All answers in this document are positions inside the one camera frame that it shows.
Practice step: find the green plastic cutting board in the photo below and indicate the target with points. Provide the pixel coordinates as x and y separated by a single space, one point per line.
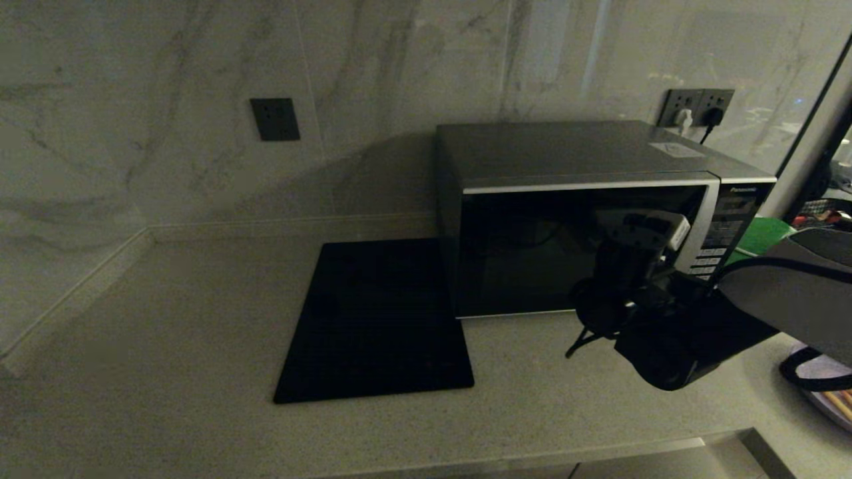
765 236

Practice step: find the purple plastic plate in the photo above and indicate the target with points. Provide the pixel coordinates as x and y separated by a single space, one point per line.
829 369

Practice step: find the black glass induction cooktop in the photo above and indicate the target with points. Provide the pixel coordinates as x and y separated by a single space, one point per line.
373 326

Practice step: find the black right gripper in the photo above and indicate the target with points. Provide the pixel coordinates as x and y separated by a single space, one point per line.
619 286

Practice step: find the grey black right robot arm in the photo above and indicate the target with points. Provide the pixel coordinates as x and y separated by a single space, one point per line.
785 299

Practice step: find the silver black microwave oven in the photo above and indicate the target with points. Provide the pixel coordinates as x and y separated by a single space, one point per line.
566 148

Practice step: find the white cabinet front panel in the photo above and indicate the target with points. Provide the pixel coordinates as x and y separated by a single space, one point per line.
665 466

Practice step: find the dark single wall socket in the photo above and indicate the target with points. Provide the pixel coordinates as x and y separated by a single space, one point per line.
274 119

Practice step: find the black power plug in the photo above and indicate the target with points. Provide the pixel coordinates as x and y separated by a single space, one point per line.
713 117

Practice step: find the orange bread stick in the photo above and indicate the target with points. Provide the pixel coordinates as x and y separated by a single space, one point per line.
840 401

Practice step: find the white power plug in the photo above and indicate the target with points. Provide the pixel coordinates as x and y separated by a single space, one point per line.
683 120

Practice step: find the dark double wall socket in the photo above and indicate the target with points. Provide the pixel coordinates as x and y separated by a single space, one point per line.
699 99

